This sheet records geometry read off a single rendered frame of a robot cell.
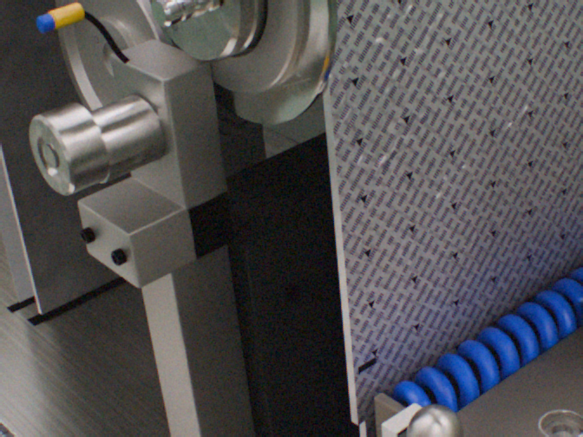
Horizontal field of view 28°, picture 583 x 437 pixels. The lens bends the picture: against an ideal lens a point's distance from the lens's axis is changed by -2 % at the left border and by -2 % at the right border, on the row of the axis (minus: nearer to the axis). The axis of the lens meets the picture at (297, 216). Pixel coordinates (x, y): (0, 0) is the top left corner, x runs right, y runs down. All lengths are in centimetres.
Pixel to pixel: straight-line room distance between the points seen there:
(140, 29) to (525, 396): 28
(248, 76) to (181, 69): 3
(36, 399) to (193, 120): 36
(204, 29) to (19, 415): 41
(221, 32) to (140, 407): 39
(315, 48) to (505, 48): 12
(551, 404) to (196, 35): 25
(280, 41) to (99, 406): 41
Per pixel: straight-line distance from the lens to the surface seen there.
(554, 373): 62
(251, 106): 55
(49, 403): 86
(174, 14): 49
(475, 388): 60
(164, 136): 56
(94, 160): 54
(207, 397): 64
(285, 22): 50
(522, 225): 64
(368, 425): 61
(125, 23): 64
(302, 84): 51
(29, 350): 92
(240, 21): 50
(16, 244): 95
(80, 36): 69
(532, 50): 60
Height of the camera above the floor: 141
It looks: 30 degrees down
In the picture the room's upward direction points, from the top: 6 degrees counter-clockwise
